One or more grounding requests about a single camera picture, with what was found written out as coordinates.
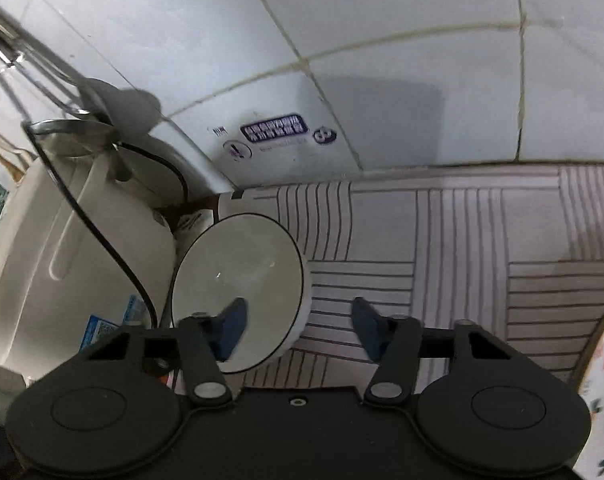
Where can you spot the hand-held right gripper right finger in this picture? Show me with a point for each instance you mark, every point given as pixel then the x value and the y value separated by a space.
pixel 366 325

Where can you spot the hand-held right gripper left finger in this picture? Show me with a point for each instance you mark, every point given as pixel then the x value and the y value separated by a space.
pixel 229 325

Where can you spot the striped grey mat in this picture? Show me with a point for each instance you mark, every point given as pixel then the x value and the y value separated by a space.
pixel 457 270

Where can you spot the white rice cooker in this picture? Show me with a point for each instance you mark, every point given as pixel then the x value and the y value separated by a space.
pixel 57 260

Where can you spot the wall sticker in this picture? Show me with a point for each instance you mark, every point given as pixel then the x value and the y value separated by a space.
pixel 274 130

